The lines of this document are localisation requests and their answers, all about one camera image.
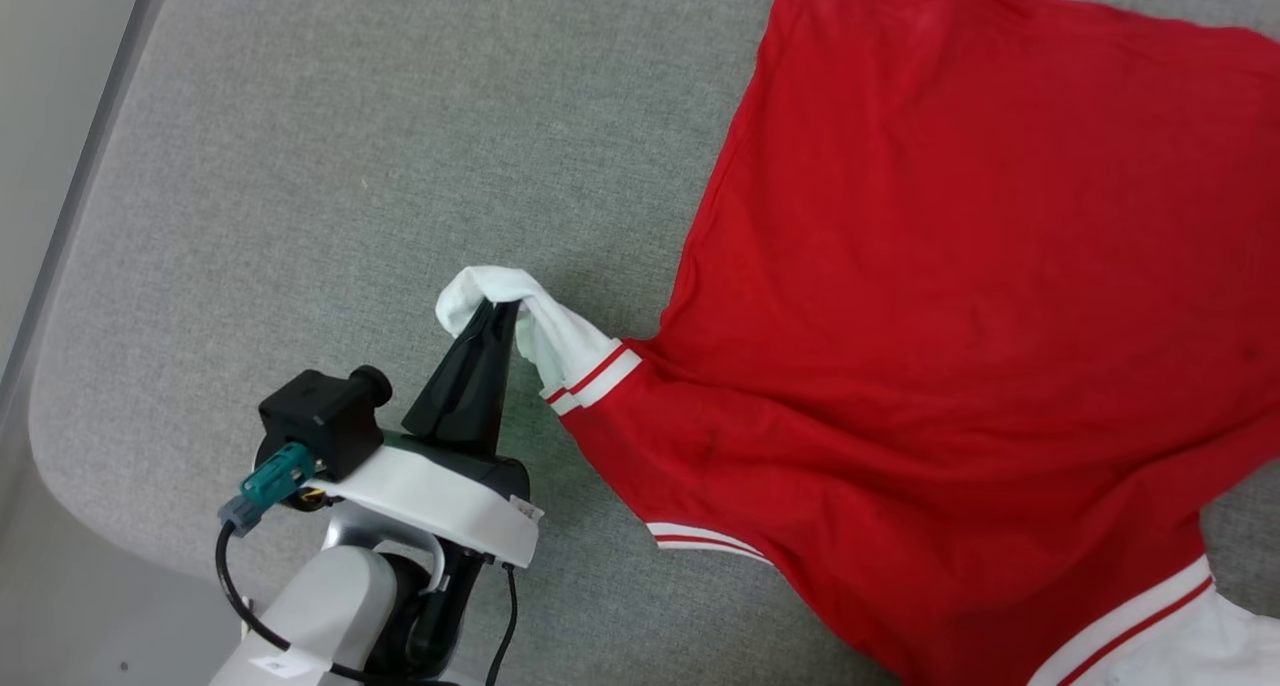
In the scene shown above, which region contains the teal left cable connector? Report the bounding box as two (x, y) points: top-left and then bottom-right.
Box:
(218, 441), (319, 537)

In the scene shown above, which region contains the red and white t-shirt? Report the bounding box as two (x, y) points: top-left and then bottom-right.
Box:
(435, 0), (1280, 686)

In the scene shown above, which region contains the black left camera cable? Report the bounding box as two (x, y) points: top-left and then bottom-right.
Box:
(215, 521), (461, 686)

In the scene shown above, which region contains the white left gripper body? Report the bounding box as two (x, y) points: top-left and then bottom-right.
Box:
(322, 434), (546, 569)

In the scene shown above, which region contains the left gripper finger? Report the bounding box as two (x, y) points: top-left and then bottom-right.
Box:
(470, 303), (523, 457)
(402, 301), (498, 449)

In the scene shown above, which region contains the thin black left gripper cable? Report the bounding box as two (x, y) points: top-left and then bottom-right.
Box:
(485, 564), (521, 686)

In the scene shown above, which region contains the grey fabric sofa seat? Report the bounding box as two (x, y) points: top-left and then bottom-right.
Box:
(30, 0), (1280, 686)

